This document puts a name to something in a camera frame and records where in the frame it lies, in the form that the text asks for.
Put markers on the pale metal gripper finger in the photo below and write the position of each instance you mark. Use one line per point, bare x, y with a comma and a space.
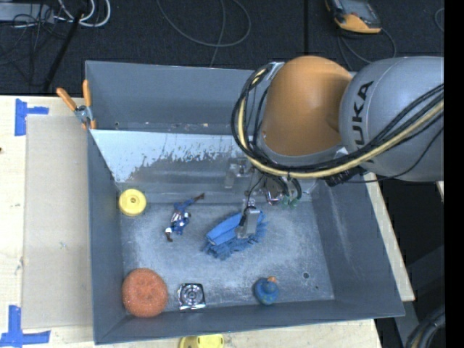
237, 170
250, 221

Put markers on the blue fringed cloth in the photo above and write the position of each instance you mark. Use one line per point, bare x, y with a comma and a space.
223, 236

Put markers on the grey metal bin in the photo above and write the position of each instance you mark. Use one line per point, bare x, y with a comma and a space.
217, 281

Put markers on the blue toy figure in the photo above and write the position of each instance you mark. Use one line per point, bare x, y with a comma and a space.
180, 220

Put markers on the blue rubber duck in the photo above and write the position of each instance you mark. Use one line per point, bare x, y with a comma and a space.
266, 291

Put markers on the yellow round disc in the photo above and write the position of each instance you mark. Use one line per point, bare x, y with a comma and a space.
132, 202

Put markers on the orange round scrub sponge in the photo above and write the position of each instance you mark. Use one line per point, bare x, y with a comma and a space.
144, 293

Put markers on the pale flat board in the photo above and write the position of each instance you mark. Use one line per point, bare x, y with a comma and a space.
54, 212

